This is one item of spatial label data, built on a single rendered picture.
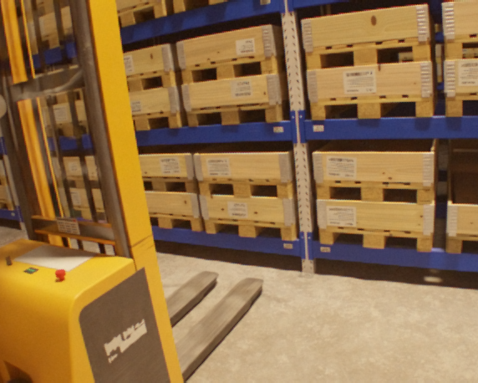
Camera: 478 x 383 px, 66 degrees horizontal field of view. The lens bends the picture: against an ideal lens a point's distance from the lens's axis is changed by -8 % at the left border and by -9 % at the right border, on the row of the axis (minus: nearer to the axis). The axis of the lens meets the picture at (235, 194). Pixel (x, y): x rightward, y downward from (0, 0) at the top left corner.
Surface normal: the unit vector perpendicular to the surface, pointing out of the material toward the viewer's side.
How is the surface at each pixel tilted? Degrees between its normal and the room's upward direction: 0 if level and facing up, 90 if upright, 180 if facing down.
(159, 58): 90
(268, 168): 90
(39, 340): 74
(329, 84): 90
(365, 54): 90
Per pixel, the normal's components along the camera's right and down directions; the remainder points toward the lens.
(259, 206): -0.47, 0.29
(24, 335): -0.48, 0.01
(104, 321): 0.88, 0.04
